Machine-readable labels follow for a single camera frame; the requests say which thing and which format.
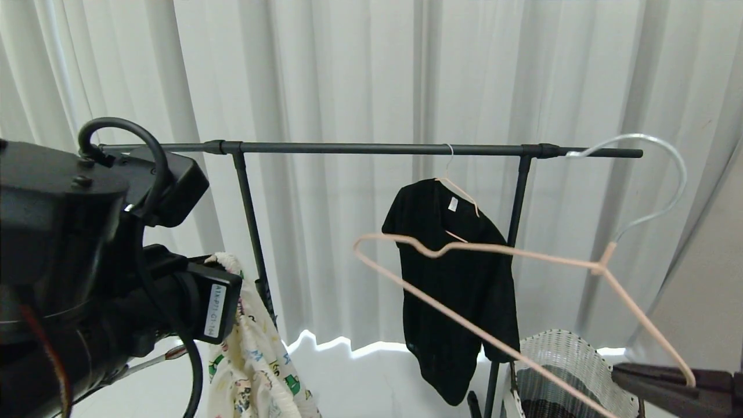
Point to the white laundry basket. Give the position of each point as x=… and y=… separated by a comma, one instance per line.
x=569, y=360

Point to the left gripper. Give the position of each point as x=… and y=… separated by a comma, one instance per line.
x=174, y=302

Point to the black clothes rack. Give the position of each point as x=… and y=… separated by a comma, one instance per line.
x=348, y=148

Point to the pink clothes hanger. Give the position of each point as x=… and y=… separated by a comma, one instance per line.
x=599, y=267
x=464, y=193

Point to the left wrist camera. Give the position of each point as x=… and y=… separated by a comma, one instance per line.
x=180, y=186

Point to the cream printed garment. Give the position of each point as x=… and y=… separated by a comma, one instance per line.
x=255, y=360

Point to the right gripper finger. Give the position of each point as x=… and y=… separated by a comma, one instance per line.
x=702, y=403
x=667, y=374

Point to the black t-shirt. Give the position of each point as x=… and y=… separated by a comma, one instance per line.
x=458, y=302

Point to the white curtain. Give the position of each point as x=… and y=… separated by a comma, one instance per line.
x=360, y=69

